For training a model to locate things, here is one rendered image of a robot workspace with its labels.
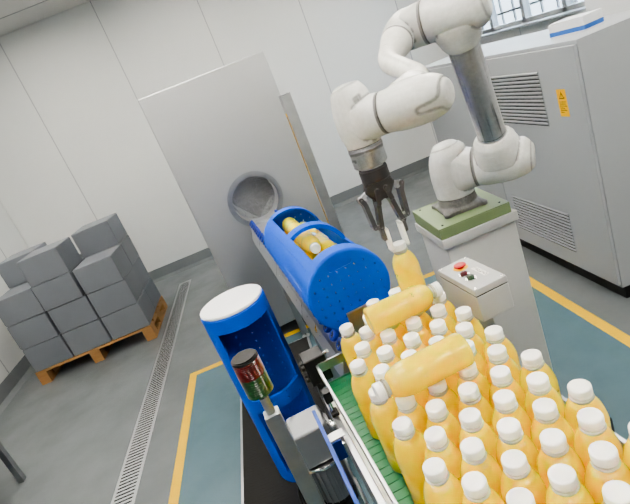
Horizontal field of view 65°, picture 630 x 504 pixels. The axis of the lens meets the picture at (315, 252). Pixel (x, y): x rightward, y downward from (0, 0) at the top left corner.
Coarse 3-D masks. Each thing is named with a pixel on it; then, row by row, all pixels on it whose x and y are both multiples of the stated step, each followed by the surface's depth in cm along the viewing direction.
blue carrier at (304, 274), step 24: (288, 216) 239; (312, 216) 242; (264, 240) 238; (288, 240) 195; (336, 240) 218; (288, 264) 185; (312, 264) 160; (336, 264) 158; (360, 264) 160; (384, 264) 163; (312, 288) 158; (336, 288) 160; (360, 288) 162; (384, 288) 164; (312, 312) 160; (336, 312) 162
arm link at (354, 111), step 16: (336, 96) 119; (352, 96) 118; (368, 96) 118; (336, 112) 121; (352, 112) 118; (368, 112) 117; (336, 128) 125; (352, 128) 120; (368, 128) 119; (352, 144) 123; (368, 144) 122
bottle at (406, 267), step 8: (400, 256) 135; (408, 256) 134; (400, 264) 134; (408, 264) 134; (416, 264) 135; (400, 272) 135; (408, 272) 134; (416, 272) 135; (400, 280) 137; (408, 280) 136; (416, 280) 136; (424, 280) 138; (400, 288) 139
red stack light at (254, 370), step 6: (258, 354) 111; (258, 360) 109; (246, 366) 108; (252, 366) 108; (258, 366) 109; (264, 366) 112; (240, 372) 108; (246, 372) 108; (252, 372) 108; (258, 372) 109; (240, 378) 109; (246, 378) 108; (252, 378) 109
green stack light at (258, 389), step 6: (264, 372) 111; (258, 378) 109; (264, 378) 110; (246, 384) 109; (252, 384) 109; (258, 384) 109; (264, 384) 110; (270, 384) 112; (246, 390) 110; (252, 390) 109; (258, 390) 110; (264, 390) 110; (270, 390) 111; (252, 396) 110; (258, 396) 110; (264, 396) 110
